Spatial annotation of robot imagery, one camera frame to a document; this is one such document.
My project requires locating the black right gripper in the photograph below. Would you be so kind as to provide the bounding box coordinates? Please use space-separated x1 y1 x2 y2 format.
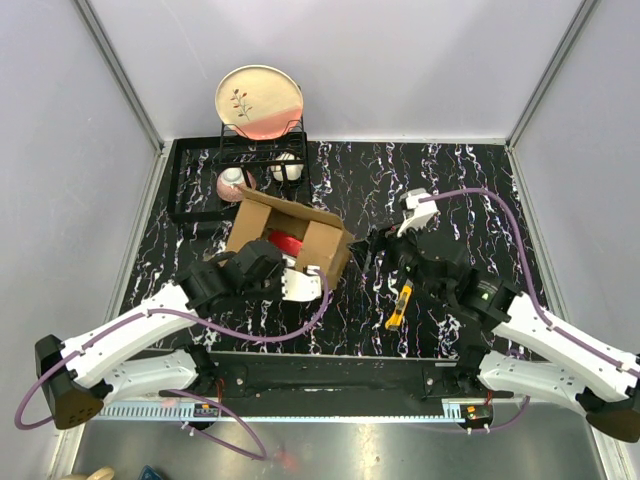
345 213 447 301

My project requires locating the brown cardboard express box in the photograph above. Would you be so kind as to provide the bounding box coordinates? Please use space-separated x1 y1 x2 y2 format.
226 187 354 290

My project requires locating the red item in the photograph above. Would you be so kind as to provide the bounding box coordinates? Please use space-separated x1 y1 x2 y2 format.
268 230 303 258

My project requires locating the yellow utility knife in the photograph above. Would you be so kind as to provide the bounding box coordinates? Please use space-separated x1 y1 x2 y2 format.
384 280 413 331

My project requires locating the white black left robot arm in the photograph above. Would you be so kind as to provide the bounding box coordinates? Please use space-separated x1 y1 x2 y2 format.
34 240 293 430

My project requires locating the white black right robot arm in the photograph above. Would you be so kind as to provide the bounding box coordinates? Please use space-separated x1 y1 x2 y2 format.
349 228 639 443

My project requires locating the small white cup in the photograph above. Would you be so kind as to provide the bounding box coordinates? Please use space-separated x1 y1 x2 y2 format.
269 153 304 183

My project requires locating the pink patterned bowl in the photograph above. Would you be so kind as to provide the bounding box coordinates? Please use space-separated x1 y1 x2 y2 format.
216 167 257 203

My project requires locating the beige pink floral plate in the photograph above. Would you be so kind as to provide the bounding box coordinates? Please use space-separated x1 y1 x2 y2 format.
215 65 304 141

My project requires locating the dark blue tray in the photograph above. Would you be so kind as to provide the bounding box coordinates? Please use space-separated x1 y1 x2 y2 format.
138 465 163 480

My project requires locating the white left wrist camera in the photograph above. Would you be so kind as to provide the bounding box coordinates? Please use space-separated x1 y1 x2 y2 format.
281 266 325 303

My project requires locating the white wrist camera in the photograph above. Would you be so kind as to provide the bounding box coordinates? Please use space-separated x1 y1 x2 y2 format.
396 188 439 238
281 266 325 303

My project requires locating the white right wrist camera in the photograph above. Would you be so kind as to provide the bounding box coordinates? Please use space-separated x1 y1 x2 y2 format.
396 188 439 238

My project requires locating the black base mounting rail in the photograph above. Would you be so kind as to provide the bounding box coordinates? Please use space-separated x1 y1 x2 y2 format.
183 347 511 401

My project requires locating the black wire dish rack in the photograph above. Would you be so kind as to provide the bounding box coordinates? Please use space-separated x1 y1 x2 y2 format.
166 120 312 225

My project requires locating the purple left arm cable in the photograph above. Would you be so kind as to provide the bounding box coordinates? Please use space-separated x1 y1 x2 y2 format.
13 273 332 462

